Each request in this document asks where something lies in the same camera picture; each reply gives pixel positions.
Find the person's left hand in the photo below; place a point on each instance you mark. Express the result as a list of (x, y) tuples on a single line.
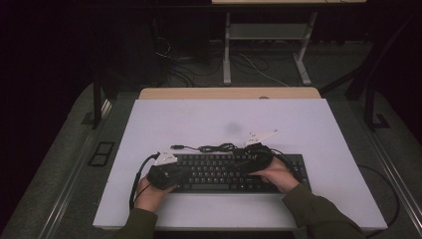
[(151, 197)]

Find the white foam board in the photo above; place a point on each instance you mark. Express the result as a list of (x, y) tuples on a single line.
[(199, 122)]

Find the black computer keyboard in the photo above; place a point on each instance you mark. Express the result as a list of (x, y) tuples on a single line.
[(215, 172)]

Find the aluminium floor rail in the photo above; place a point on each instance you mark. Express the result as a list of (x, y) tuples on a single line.
[(71, 186), (394, 172)]

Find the black floor socket plate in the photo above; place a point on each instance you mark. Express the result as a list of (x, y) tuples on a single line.
[(101, 153)]

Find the person's right hand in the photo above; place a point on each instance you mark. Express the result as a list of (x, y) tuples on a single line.
[(278, 177)]

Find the black metal stand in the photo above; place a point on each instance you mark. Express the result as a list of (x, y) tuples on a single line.
[(97, 103), (370, 106)]

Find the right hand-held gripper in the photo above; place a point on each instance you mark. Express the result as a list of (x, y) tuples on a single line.
[(257, 159)]

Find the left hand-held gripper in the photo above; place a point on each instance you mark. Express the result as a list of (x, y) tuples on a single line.
[(164, 177)]

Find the white metal desk frame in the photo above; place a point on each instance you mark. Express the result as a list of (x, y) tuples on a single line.
[(268, 31)]

